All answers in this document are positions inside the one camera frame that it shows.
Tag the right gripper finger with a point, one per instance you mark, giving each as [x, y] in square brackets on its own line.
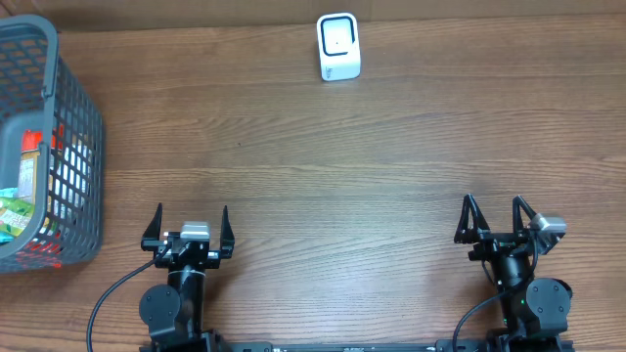
[472, 226]
[520, 206]

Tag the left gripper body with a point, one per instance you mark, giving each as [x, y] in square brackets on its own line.
[186, 248]

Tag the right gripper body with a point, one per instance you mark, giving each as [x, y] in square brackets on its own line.
[493, 246]

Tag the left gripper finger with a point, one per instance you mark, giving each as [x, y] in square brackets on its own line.
[227, 238]
[150, 239]

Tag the green snack packet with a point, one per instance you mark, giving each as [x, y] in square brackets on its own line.
[16, 213]

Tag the orange spaghetti packet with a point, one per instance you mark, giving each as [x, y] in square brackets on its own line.
[29, 160]

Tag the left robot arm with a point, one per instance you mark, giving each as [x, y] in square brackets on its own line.
[173, 312]

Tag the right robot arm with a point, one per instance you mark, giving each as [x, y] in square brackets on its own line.
[535, 310]

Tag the white barcode scanner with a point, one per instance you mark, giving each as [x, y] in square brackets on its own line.
[339, 47]

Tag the grey plastic shopping basket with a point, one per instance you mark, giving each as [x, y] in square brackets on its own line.
[40, 93]

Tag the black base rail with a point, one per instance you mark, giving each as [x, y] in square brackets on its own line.
[441, 345]

